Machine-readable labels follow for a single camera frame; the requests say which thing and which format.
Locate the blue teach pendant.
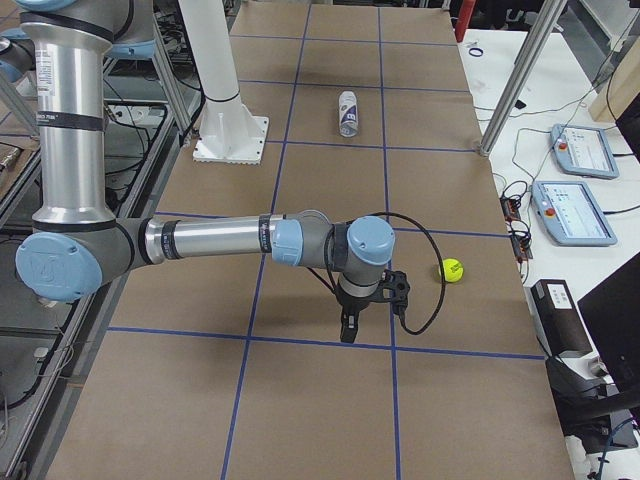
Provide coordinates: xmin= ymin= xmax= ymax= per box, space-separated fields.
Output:
xmin=551 ymin=124 xmax=619 ymax=180
xmin=531 ymin=181 xmax=617 ymax=247

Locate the brown paper table cover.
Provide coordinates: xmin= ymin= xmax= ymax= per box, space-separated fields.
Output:
xmin=48 ymin=3 xmax=573 ymax=479

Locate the aluminium frame post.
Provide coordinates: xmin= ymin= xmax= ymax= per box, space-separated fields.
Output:
xmin=478 ymin=0 xmax=568 ymax=157

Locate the far blue teach pendant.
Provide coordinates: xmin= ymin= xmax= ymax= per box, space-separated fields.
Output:
xmin=551 ymin=124 xmax=619 ymax=180

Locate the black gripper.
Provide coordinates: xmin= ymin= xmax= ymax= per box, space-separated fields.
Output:
xmin=336 ymin=279 xmax=386 ymax=343

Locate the black computer monitor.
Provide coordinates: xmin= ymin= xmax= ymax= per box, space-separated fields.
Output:
xmin=578 ymin=254 xmax=639 ymax=390

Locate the black camera cable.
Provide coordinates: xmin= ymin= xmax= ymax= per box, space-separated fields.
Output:
xmin=372 ymin=212 xmax=448 ymax=335

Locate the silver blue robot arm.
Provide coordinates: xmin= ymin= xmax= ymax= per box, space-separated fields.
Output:
xmin=15 ymin=1 xmax=408 ymax=343

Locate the yellow tennis ball near desk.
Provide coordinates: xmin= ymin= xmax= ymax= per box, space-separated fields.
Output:
xmin=442 ymin=258 xmax=464 ymax=283

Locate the red cylinder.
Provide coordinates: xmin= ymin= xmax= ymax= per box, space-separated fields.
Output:
xmin=454 ymin=0 xmax=476 ymax=43

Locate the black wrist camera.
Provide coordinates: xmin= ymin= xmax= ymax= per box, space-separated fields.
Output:
xmin=379 ymin=270 xmax=411 ymax=318

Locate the white pedestal column base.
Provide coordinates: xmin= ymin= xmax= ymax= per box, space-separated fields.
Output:
xmin=179 ymin=0 xmax=269 ymax=165

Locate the clear tennis ball can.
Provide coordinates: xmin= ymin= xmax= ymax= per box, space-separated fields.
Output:
xmin=338 ymin=90 xmax=359 ymax=138

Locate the near blue teach pendant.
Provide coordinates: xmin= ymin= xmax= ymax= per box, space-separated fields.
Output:
xmin=531 ymin=181 xmax=617 ymax=247

